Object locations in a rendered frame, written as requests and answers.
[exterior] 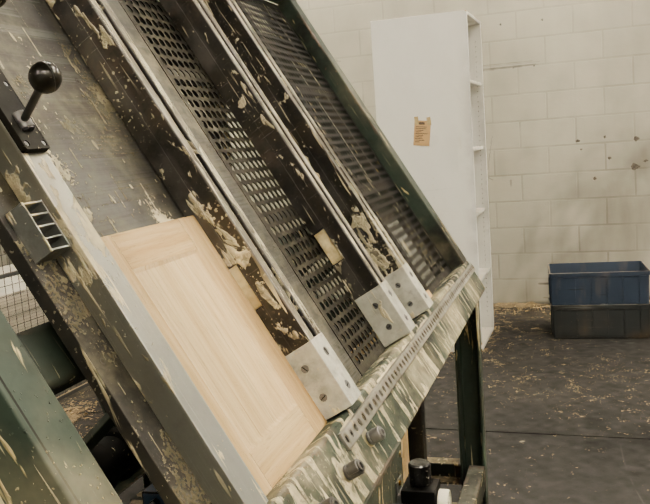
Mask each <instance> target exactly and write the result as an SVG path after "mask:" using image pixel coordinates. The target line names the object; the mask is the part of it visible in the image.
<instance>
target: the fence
mask: <svg viewBox="0 0 650 504"><path fill-rule="evenodd" d="M0 171H1V173H2V175H3V176H4V178H5V179H6V181H7V182H8V184H9V186H10V187H11V189H12V190H13V192H14V193H15V195H16V197H17V198H18V200H19V201H20V203H21V202H23V203H26V202H33V201H39V200H42V201H43V203H44V204H45V206H46V207H47V209H48V211H49V212H50V214H51V215H52V217H53V218H54V220H55V222H56V223H57V225H58V226H59V228H60V229H61V231H62V233H63V234H64V236H65V237H66V239H67V240H68V242H69V244H70V245H71V247H70V248H69V249H68V250H66V251H65V252H64V253H63V254H61V255H60V256H59V257H57V258H56V259H57V261H58V263H59V264H60V266H61V267H62V269H63V270H64V272H65V274H66V275H67V277H68V278H69V280H70V281H71V283H72V285H73V286H74V288H75V289H76V291H77V292H78V294H79V296H80V297H81V299H82V300H83V302H84V303H85V305H86V307H87V308H88V310H89V311H90V313H91V314H92V316H93V318H94V319H95V321H96V322H97V324H98V325H99V327H100V329H101V330H102V332H103V333H104V335H105V336H106V338H107V340H108V341H109V343H110V344H111V346H112V347H113V349H114V351H115V352H116V354H117V355H118V357H119V358H120V360H121V362H122V363H123V365H124V366H125V368H126V369H127V371H128V373H129V374H130V376H131V377H132V379H133V380H134V382H135V384H136V385H137V387H138V388H139V390H140V391H141V393H142V395H143V396H144V398H145V399H146V401H147V402H148V404H149V406H150V407H151V409H152V410H153V412H154V413H155V415H156V417H157V418H158V420H159V421H160V423H161V424H162V426H163V428H164V429H165V431H166V432H167V434H168V435H169V437H170V439H171V440H172V442H173V443H174V445H175V446H176V448H177V450H178V451H179V453H180V454H181V456H182V457H183V459H184V461H185V462H186V464H187V465H188V467H189V468H190V470H191V472H192V473H193V475H194V476H195V478H196V479H197V481H198V483H199V484H200V486H201V487H202V489H203V490H204V492H205V494H206V495H207V497H208V498H209V500H210V501H211V503H212V504H267V502H268V499H267V497H266V496H265V494H264V493H263V491H262V490H261V488H260V486H259V485H258V483H257V482H256V480H255V479H254V477H253V475H252V474H251V472H250V471H249V469H248V468H247V466H246V464H245V463H244V461H243V460H242V458H241V457H240V455H239V454H238V452H237V450H236V449H235V447H234V446H233V444H232V443H231V441H230V439H229V438H228V436H227V435H226V433H225V432H224V430H223V429H222V427H221V425H220V424H219V422H218V421H217V419H216V418H215V416H214V414H213V413H212V411H211V410H210V408H209V407H208V405H207V404H206V402H205V400H204V399H203V397H202V396H201V394H200V393H199V391H198V389H197V388H196V386H195V385H194V383H193V382H192V380H191V378H190V377H189V375H188V374H187V372H186V371H185V369H184V368H183V366H182V364H181V363H180V361H179V360H178V358H177V357H176V355H175V353H174V352H173V350H172V349H171V347H170V346H169V344H168V343H167V341H166V339H165V338H164V336H163V335H162V333H161V332H160V330H159V328H158V327H157V325H156V324H155V322H154V321H153V319H152V318H151V316H150V314H149V313H148V311H147V310H146V308H145V307H144V305H143V303H142V302H141V300H140V299H139V297H138V296H137V294H136V292H135V291H134V289H133V288H132V286H131V285H130V283H129V282H128V280H127V278H126V277H125V275H124V274H123V272H122V271H121V269H120V267H119V266H118V264H117V263H116V261H115V260H114V258H113V257H112V255H111V253H110V252H109V250H108V249H107V247H106V246H105V244H104V242H103V241H102V239H101V238H100V236H99V235H98V233H97V232H96V230H95V228H94V227H93V225H92V224H91V222H90V221H89V219H88V217H87V216H86V214H85V213H84V211H83V210H82V208H81V206H80V205H79V203H78V202H77V200H76V199H75V197H74V196H73V194H72V192H71V191H70V189H69V188H68V186H67V185H66V183H65V181H64V180H63V178H62V177H61V175H60V174H59V172H58V171H57V169H56V167H55V166H54V164H53V163H52V161H51V160H50V158H49V156H48V155H47V153H46V152H38V153H22V152H21V151H20V150H19V148H18V147H17V145H16V143H15V142H14V140H13V139H12V137H11V136H10V134H9V132H8V131H7V129H6V128H5V126H4V125H3V123H2V121H1V120H0Z"/></svg>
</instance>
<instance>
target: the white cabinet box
mask: <svg viewBox="0 0 650 504"><path fill-rule="evenodd" d="M370 25H371V41H372V57H373V73H374V89H375V105H376V121H377V124H378V126H379V127H380V129H381V130H382V132H383V133H384V135H385V136H386V138H387V139H388V141H389V142H390V144H391V145H392V147H393V148H394V150H395V151H396V153H397V155H398V156H399V158H400V159H401V161H402V162H403V164H404V165H405V167H406V168H407V170H408V171H409V173H410V174H411V176H412V177H413V179H414V180H415V182H416V183H417V185H418V186H419V188H420V189H421V191H422V192H423V194H424V195H425V197H426V199H427V200H428V202H429V203H430V205H431V206H432V208H433V209H434V211H435V212H436V214H437V215H438V217H439V218H440V220H441V221H442V223H443V224H444V226H445V227H446V229H447V230H448V232H449V233H450V235H451V236H452V238H453V239H454V241H455V243H456V244H457V246H458V247H459V249H460V250H461V252H462V253H463V255H464V256H465V258H466V259H467V260H466V261H468V262H469V264H470V263H472V265H473V266H474V268H475V269H476V270H475V273H476V274H477V276H478V277H479V279H480V280H481V282H482V283H483V285H484V286H485V290H484V292H483V294H482V296H481V298H480V299H479V309H480V330H481V351H483V350H484V348H485V346H486V344H487V342H488V340H489V338H490V336H491V334H492V332H493V330H494V310H493V288H492V265H491V243H490V221H489V198H488V176H487V154H486V131H485V109H484V87H483V64H482V42H481V22H480V21H479V20H477V19H476V18H475V17H474V16H473V15H471V14H470V13H469V12H468V11H467V10H460V11H452V12H444V13H436V14H427V15H419V16H411V17H403V18H395V19H386V20H378V21H370Z"/></svg>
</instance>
